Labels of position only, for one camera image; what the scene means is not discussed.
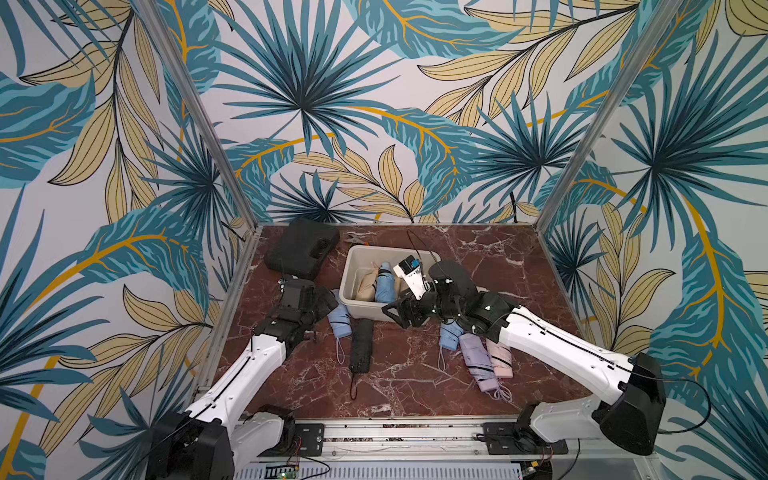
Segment beige umbrella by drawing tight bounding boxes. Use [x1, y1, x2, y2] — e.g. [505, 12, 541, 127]
[355, 267, 379, 302]

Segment white plastic storage box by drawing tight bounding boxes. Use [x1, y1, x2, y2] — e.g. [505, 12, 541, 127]
[339, 245, 441, 321]

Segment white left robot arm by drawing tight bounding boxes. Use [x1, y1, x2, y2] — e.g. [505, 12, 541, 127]
[138, 278, 338, 479]

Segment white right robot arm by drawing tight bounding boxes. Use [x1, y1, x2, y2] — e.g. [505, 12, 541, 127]
[382, 256, 666, 456]

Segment light blue umbrella near box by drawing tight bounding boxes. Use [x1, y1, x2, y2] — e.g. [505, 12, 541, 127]
[328, 303, 353, 365]

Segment black folded umbrella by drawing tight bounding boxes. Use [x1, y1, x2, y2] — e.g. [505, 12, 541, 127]
[349, 319, 374, 400]

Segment light blue umbrella right side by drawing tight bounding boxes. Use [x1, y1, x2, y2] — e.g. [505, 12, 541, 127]
[437, 321, 464, 371]

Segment lavender folded umbrella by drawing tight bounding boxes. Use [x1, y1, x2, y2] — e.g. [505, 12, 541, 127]
[459, 333, 512, 402]

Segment pink folded umbrella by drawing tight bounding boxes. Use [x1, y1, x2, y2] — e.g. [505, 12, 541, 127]
[485, 339, 514, 379]

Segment green circuit board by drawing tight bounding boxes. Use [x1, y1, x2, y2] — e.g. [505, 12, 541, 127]
[263, 465, 299, 480]

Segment orange handled pliers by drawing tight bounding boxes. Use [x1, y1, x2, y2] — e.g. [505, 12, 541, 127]
[344, 232, 370, 245]

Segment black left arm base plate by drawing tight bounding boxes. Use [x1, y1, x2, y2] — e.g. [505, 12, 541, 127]
[292, 423, 325, 457]

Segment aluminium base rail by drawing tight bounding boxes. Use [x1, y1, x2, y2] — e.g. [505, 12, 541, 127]
[235, 416, 664, 479]

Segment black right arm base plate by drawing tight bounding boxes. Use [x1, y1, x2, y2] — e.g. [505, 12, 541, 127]
[475, 422, 569, 457]

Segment left aluminium corner post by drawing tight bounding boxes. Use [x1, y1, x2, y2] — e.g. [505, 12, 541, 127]
[133, 0, 258, 232]

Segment aluminium corner post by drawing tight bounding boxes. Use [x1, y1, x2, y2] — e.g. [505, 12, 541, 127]
[133, 0, 258, 232]
[535, 0, 682, 235]

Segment right aluminium corner post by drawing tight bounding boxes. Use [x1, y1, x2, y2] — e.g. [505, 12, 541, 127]
[535, 0, 682, 235]

